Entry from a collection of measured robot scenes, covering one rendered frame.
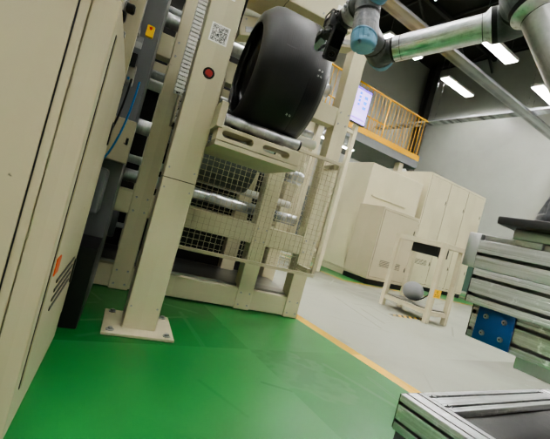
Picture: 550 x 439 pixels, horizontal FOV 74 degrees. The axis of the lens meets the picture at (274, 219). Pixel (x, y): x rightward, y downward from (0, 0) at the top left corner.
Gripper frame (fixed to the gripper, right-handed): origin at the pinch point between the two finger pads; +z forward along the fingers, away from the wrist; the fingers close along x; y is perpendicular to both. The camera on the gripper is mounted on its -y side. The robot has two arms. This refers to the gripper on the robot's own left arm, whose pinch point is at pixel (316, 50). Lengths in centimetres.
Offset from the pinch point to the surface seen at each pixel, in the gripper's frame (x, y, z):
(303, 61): 2.4, -3.3, 4.7
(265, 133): 5.9, -29.6, 19.9
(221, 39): 31.1, 2.1, 23.6
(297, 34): 7.0, 6.1, 5.3
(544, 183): -1034, 321, 559
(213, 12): 37.0, 10.4, 22.7
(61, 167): 62, -71, -36
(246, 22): 17, 37, 59
